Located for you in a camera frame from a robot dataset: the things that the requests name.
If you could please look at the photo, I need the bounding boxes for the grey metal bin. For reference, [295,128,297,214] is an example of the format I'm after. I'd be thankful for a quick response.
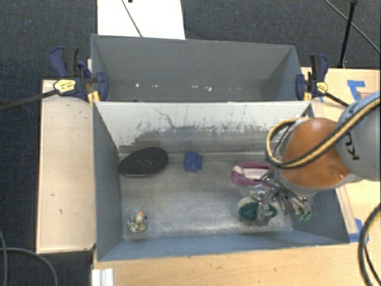
[90,33,351,262]

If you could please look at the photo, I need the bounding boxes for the pale wood flat board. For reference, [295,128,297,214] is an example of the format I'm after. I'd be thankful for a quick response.
[35,79,98,254]

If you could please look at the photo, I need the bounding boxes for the speckled toy with orange top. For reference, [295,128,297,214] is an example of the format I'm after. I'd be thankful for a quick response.
[127,210,149,234]

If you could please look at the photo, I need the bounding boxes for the black round flat disc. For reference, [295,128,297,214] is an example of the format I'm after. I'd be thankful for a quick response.
[117,147,169,178]

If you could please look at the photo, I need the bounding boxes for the purple and white sunglasses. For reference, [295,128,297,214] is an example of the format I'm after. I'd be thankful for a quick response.
[230,161,272,188]

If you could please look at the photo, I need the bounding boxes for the blue folded cloth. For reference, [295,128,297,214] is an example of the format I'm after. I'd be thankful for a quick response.
[183,151,204,173]

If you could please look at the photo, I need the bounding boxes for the green and white round sponge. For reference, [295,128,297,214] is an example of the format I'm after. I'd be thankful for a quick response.
[236,196,281,222]

